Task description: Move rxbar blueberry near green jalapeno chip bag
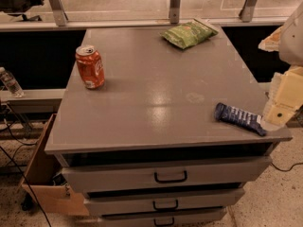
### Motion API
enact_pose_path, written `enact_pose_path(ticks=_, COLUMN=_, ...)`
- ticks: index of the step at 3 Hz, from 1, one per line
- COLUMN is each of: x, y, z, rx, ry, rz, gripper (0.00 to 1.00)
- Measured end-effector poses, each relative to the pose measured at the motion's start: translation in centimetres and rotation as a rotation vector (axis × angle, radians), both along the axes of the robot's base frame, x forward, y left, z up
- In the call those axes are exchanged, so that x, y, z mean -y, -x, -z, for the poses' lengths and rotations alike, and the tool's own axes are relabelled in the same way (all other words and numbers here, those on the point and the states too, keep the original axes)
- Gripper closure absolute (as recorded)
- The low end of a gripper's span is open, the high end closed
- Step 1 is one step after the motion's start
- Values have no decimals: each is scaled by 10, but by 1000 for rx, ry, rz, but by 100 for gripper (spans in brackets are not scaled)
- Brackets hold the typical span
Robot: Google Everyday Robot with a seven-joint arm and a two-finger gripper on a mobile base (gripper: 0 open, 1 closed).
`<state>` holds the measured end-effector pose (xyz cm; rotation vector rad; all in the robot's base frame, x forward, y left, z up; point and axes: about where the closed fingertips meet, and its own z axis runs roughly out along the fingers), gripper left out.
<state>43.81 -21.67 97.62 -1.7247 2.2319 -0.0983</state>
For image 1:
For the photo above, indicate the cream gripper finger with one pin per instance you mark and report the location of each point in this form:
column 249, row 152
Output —
column 285, row 97
column 271, row 43

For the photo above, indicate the blue rxbar blueberry wrapper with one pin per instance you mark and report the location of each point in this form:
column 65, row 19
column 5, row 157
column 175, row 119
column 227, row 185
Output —
column 240, row 118

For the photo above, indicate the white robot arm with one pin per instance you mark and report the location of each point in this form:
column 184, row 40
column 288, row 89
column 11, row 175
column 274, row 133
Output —
column 291, row 44

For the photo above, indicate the green jalapeno chip bag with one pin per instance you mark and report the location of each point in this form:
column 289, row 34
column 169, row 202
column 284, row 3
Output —
column 190, row 33

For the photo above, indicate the top grey drawer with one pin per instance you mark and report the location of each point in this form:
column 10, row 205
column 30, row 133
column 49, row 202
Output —
column 87, row 179

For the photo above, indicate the grey drawer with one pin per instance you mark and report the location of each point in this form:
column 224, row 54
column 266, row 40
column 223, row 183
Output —
column 165, row 201
column 87, row 179
column 163, row 219

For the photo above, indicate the middle grey drawer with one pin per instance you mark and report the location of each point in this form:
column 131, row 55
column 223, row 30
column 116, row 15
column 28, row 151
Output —
column 165, row 201

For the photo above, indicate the grey drawer cabinet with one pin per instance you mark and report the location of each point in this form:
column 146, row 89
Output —
column 157, row 105

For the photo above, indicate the bottom grey drawer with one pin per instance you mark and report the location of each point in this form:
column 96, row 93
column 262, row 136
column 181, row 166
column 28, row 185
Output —
column 163, row 219

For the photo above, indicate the orange soda can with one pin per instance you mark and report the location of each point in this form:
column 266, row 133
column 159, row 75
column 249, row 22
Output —
column 90, row 66

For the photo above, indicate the brown cardboard box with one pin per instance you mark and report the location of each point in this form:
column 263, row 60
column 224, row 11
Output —
column 41, row 169

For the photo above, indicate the clear plastic water bottle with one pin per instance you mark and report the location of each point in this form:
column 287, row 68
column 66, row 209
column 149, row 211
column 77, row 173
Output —
column 11, row 83

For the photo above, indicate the metal railing frame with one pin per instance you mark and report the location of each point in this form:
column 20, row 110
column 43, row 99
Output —
column 72, row 14

